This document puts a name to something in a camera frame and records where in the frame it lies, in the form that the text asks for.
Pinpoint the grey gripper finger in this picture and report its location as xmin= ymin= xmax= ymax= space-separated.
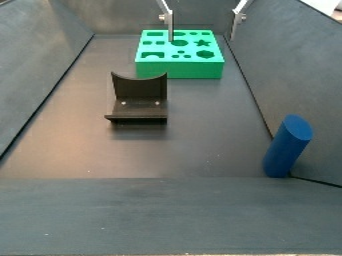
xmin=156 ymin=0 xmax=173 ymax=41
xmin=229 ymin=0 xmax=248 ymax=40

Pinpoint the black curved holder stand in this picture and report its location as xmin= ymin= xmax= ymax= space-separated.
xmin=104 ymin=73 xmax=168 ymax=122

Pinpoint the blue oval peg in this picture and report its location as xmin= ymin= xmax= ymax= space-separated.
xmin=261 ymin=114 xmax=312 ymax=178

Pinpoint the green shape sorting board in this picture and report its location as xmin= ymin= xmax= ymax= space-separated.
xmin=134 ymin=30 xmax=224 ymax=79

